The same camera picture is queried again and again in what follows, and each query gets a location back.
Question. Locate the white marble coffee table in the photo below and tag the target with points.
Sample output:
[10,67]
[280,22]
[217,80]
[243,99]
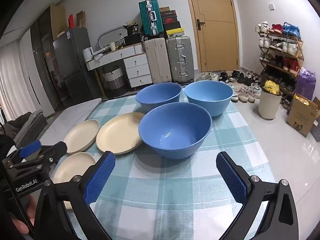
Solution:
[67,116]

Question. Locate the white paper towel roll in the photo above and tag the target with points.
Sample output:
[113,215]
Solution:
[88,55]

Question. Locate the white curtain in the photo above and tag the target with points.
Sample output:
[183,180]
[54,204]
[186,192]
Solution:
[15,85]

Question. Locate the large cream plate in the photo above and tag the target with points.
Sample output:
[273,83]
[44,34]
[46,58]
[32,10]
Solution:
[117,135]

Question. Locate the row of loose shoes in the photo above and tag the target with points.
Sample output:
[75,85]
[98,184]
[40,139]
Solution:
[240,82]

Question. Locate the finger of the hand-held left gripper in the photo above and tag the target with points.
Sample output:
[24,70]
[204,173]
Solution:
[30,149]
[56,152]

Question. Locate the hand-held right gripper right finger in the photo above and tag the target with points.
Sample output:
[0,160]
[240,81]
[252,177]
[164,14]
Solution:
[232,180]

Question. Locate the brown shoe box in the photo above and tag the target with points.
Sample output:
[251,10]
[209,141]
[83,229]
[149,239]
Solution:
[165,9]

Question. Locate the wooden door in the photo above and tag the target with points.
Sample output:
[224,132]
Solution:
[212,25]

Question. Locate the flat brown cardboard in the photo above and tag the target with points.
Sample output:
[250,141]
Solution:
[81,20]

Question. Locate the woven laundry basket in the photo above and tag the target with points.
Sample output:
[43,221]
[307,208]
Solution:
[113,78]

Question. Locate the group of stored sneakers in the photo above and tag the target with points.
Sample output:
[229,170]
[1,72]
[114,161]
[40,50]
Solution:
[287,46]

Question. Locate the person's left hand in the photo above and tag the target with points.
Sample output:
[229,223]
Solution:
[30,210]

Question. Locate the wooden shoe rack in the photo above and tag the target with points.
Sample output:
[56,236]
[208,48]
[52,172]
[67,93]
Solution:
[298,55]

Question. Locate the cream trash bin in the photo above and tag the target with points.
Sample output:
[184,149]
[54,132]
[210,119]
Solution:
[268,106]

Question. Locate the dark grey box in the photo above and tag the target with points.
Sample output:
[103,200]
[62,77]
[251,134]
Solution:
[315,131]

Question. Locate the white desk with drawers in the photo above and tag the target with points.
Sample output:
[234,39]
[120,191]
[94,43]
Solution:
[135,66]

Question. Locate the white light switch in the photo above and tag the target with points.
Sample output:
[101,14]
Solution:
[272,6]

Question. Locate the oval mirror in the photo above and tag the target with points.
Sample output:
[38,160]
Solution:
[110,37]

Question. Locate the silver suitcase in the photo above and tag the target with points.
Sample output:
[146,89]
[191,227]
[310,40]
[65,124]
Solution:
[180,60]

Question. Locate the teal checkered tablecloth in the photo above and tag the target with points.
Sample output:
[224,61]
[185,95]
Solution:
[175,185]

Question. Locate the brown wooden cabinet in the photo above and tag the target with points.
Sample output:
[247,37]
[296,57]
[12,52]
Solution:
[58,21]

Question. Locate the black red shoe box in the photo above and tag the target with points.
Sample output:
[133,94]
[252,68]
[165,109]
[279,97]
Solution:
[168,14]

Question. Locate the teal suitcase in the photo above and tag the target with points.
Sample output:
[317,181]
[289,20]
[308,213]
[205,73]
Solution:
[150,18]

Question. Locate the clear bottle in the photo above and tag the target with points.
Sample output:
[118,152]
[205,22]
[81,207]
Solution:
[121,40]

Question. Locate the open cardboard box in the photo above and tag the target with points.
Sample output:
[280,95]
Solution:
[298,118]

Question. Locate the purple plastic bag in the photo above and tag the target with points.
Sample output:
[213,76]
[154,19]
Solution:
[307,83]

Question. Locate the beige suitcase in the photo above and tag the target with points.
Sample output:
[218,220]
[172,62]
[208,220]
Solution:
[157,61]

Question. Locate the dark grey sofa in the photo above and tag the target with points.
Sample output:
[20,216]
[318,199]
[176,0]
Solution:
[27,125]

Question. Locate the cream rug with black border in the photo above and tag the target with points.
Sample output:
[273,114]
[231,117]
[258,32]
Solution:
[120,97]

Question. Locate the white cup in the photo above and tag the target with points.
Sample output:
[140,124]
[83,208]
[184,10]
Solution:
[112,46]

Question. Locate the black yellow shoe box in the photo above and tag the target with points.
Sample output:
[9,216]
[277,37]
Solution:
[175,33]

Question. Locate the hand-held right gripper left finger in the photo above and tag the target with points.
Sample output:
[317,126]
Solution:
[100,177]

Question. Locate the yellow plastic bag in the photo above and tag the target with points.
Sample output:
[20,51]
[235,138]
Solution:
[272,87]

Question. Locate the black bag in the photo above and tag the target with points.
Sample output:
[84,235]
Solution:
[132,33]

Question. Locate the red packet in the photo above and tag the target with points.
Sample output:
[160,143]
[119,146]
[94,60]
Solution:
[71,21]

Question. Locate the dark glass cabinet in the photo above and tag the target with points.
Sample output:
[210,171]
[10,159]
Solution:
[42,55]

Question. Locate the grey refrigerator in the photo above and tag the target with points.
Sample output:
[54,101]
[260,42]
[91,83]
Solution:
[72,62]

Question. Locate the light blue bowl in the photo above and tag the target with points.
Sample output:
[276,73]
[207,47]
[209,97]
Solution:
[210,97]

